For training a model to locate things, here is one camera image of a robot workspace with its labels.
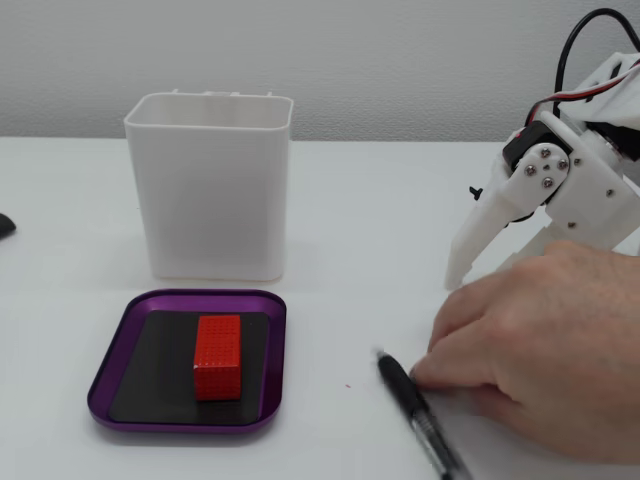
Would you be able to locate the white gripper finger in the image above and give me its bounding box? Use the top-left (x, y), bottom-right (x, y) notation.
top-left (444, 143), bottom-right (574, 291)
top-left (504, 207), bottom-right (556, 274)

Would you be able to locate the thick black cable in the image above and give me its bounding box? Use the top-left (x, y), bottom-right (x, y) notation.
top-left (555, 8), bottom-right (640, 101)

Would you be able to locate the purple metal tray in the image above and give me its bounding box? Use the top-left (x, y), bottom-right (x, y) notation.
top-left (86, 288), bottom-right (288, 435)

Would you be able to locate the red studded block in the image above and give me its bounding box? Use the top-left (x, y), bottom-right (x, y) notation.
top-left (192, 314), bottom-right (243, 402)

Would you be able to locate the white plastic pen holder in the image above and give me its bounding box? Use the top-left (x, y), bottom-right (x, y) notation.
top-left (123, 89), bottom-right (294, 281)

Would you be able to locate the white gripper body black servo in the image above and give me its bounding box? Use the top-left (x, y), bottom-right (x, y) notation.
top-left (501, 110), bottom-right (633, 252)

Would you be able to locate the bare human hand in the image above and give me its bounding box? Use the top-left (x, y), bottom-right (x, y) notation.
top-left (409, 240), bottom-right (640, 480)

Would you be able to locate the black clear ballpoint pen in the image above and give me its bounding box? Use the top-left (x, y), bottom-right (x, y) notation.
top-left (375, 347), bottom-right (474, 480)

